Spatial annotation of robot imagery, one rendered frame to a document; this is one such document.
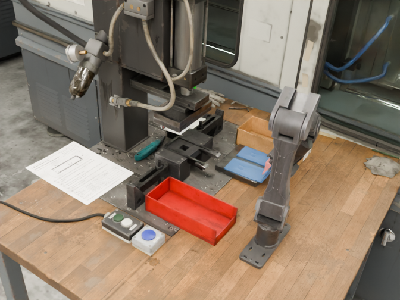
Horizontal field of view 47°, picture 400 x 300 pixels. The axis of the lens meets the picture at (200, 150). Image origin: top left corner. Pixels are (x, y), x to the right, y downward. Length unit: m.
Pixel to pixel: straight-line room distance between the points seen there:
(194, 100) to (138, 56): 0.22
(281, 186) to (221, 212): 0.26
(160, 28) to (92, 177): 0.54
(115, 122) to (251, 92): 0.70
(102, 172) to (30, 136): 1.99
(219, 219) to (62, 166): 0.58
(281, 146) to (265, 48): 0.90
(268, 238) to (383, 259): 0.97
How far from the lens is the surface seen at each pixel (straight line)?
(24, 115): 3.80
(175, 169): 1.48
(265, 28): 1.96
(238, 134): 1.69
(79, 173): 1.58
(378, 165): 1.74
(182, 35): 1.33
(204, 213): 1.40
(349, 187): 1.62
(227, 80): 2.11
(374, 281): 2.29
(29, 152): 3.35
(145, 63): 1.42
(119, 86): 1.53
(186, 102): 1.41
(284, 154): 1.15
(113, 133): 1.66
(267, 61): 1.99
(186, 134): 1.60
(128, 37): 1.43
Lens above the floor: 1.85
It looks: 35 degrees down
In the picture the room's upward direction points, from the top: 3 degrees clockwise
